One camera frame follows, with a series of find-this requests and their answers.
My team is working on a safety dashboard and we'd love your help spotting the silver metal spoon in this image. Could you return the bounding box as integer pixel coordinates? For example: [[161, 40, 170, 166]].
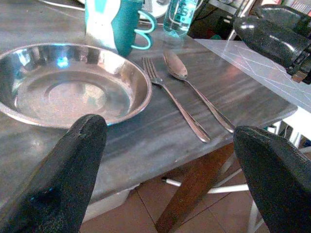
[[163, 50, 235, 133]]

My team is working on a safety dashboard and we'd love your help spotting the teal and white mug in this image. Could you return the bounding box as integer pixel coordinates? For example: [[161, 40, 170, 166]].
[[84, 0, 156, 58]]

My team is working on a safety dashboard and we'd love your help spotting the white power cable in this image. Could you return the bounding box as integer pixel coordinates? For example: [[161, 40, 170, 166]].
[[36, 0, 86, 12]]

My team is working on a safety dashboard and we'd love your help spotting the silver metal fork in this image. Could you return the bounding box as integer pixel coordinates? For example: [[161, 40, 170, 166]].
[[141, 57, 211, 143]]

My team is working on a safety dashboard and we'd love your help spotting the white kitchen cooking machine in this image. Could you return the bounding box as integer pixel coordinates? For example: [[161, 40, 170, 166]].
[[143, 0, 171, 19]]

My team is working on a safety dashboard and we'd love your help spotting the white plastic bin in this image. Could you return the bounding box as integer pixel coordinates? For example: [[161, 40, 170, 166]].
[[82, 184, 141, 222]]

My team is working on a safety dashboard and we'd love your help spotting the dark wooden table leg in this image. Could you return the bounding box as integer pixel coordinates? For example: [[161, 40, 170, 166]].
[[155, 143, 235, 233]]

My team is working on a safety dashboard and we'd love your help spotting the white marker pen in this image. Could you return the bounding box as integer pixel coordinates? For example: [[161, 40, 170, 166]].
[[161, 177, 182, 187]]

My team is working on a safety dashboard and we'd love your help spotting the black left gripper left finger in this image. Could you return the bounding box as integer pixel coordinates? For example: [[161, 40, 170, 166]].
[[0, 114, 108, 233]]

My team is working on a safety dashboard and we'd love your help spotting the clear blue water bottle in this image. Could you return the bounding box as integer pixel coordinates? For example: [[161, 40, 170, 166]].
[[163, 0, 199, 38]]

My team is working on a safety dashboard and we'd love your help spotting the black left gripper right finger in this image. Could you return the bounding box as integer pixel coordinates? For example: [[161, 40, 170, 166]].
[[232, 125, 311, 233]]

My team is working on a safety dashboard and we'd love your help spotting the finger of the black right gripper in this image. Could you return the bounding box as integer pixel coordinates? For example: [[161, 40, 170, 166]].
[[252, 4, 311, 31], [233, 16, 307, 71]]

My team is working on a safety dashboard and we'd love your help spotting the stainless steel plate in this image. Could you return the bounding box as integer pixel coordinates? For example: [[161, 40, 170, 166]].
[[0, 43, 153, 129]]

